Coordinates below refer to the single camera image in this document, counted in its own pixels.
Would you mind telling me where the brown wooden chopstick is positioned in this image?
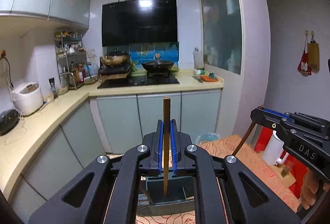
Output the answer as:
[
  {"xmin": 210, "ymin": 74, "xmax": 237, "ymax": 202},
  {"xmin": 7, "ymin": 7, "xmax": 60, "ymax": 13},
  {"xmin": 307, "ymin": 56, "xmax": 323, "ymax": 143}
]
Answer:
[{"xmin": 231, "ymin": 104, "xmax": 264, "ymax": 157}]

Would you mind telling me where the light bamboo chopstick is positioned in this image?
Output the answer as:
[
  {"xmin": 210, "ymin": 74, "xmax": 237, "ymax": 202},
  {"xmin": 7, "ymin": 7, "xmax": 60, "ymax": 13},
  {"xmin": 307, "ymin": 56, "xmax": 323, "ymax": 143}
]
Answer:
[{"xmin": 163, "ymin": 96, "xmax": 171, "ymax": 196}]

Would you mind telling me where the dark brown chopstick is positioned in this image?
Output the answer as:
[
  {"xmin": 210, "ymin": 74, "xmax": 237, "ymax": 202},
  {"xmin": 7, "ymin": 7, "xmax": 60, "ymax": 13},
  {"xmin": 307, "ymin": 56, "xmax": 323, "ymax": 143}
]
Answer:
[{"xmin": 140, "ymin": 184, "xmax": 155, "ymax": 205}]

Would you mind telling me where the person's right hand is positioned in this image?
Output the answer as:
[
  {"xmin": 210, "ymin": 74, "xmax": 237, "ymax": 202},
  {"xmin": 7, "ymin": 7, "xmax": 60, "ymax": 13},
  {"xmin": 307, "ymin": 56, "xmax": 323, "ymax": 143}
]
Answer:
[{"xmin": 300, "ymin": 169, "xmax": 319, "ymax": 210}]

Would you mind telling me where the red chair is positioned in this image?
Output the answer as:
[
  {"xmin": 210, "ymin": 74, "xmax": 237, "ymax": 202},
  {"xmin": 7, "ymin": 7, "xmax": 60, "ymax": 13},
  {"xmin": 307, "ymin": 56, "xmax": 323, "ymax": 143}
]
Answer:
[{"xmin": 254, "ymin": 126, "xmax": 307, "ymax": 199}]

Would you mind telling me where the white electric kettle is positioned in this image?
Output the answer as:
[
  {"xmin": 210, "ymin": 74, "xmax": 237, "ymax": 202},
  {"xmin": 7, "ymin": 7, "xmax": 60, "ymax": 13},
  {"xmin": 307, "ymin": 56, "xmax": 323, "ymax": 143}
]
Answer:
[{"xmin": 262, "ymin": 130, "xmax": 289, "ymax": 166}]

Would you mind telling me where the rose pattern tablecloth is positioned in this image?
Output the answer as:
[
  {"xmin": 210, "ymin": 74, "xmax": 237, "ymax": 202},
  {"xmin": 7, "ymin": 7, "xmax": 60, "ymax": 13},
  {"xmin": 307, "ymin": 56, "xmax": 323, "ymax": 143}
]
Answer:
[{"xmin": 135, "ymin": 135, "xmax": 299, "ymax": 223}]

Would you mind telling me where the dark green utensil holder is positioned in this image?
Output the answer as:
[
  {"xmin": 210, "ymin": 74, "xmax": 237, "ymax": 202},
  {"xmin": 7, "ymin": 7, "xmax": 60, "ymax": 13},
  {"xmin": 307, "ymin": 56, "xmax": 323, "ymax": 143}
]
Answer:
[{"xmin": 137, "ymin": 173, "xmax": 195, "ymax": 217}]

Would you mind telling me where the red hanging cloth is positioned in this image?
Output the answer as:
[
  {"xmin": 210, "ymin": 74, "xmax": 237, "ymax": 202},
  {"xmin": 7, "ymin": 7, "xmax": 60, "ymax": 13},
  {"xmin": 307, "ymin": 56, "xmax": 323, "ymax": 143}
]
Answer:
[{"xmin": 297, "ymin": 31, "xmax": 312, "ymax": 76}]

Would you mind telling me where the black induction cooktop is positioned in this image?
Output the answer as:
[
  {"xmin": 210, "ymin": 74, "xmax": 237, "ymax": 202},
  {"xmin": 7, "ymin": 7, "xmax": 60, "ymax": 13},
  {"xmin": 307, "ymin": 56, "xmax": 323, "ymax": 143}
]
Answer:
[{"xmin": 98, "ymin": 74, "xmax": 179, "ymax": 89}]

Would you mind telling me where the orange cloth on counter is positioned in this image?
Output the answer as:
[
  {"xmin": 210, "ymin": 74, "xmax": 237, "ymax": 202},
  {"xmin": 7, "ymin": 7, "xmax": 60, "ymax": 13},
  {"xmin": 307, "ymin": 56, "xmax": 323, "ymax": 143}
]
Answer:
[{"xmin": 192, "ymin": 73, "xmax": 218, "ymax": 83}]

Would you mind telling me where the black countertop appliance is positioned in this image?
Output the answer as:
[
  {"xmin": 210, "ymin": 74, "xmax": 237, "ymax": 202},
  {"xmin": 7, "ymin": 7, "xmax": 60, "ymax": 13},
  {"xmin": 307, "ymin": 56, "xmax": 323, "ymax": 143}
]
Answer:
[{"xmin": 0, "ymin": 109, "xmax": 20, "ymax": 136}]

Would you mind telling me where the white rice cooker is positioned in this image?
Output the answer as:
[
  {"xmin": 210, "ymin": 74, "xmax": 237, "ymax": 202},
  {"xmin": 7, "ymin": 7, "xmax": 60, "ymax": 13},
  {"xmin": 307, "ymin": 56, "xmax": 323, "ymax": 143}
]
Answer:
[{"xmin": 11, "ymin": 82, "xmax": 43, "ymax": 116}]

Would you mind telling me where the bronze pot with lid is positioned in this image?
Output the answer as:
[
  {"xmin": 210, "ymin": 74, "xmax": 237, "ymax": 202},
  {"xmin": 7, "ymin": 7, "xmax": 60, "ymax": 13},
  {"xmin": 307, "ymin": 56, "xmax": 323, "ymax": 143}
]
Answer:
[{"xmin": 100, "ymin": 51, "xmax": 130, "ymax": 67}]

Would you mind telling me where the white bottle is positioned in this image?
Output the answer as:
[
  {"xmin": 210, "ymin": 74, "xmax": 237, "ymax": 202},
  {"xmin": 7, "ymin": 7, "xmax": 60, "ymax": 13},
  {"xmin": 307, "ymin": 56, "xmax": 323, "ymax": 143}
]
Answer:
[{"xmin": 193, "ymin": 47, "xmax": 204, "ymax": 69}]

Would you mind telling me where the black wok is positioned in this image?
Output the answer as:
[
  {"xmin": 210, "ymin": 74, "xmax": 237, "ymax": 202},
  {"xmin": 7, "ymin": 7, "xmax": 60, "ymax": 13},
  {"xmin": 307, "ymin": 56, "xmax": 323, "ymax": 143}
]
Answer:
[{"xmin": 142, "ymin": 60, "xmax": 174, "ymax": 73}]

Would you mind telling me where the metal spice rack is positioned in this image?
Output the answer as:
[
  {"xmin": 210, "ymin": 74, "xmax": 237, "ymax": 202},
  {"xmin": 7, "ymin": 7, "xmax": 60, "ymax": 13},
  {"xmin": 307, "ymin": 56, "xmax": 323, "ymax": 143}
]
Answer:
[{"xmin": 54, "ymin": 31, "xmax": 87, "ymax": 90}]

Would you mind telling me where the frosted glass window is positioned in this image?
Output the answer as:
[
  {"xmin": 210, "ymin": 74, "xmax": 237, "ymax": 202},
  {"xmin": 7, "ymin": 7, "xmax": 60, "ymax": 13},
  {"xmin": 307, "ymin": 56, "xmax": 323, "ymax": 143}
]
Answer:
[{"xmin": 201, "ymin": 0, "xmax": 242, "ymax": 74}]

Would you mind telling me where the black range hood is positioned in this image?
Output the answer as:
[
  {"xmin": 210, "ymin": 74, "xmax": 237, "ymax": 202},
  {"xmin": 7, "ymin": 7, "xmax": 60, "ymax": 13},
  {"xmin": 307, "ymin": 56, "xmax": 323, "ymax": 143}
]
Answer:
[{"xmin": 101, "ymin": 0, "xmax": 178, "ymax": 47}]

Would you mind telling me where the black power cable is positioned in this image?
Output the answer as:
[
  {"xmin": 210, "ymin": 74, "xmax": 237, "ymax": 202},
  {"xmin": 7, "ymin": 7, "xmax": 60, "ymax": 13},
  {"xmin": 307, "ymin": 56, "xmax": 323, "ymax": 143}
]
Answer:
[{"xmin": 0, "ymin": 50, "xmax": 15, "ymax": 90}]

